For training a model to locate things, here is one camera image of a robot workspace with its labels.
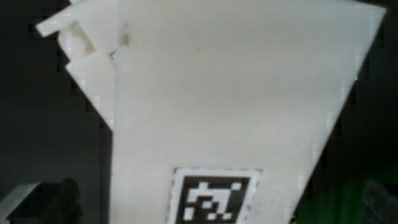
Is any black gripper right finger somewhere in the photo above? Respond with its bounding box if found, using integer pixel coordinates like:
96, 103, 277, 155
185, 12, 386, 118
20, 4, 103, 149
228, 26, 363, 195
359, 180, 398, 224

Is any white cabinet body box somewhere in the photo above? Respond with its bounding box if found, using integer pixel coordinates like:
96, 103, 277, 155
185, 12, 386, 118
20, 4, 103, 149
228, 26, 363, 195
36, 0, 119, 128

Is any white cabinet top block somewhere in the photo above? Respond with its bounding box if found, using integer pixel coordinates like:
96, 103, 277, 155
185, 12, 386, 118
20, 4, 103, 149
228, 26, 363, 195
110, 0, 386, 224

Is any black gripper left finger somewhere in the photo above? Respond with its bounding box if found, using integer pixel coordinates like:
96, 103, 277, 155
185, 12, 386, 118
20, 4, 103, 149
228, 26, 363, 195
0, 178, 84, 224

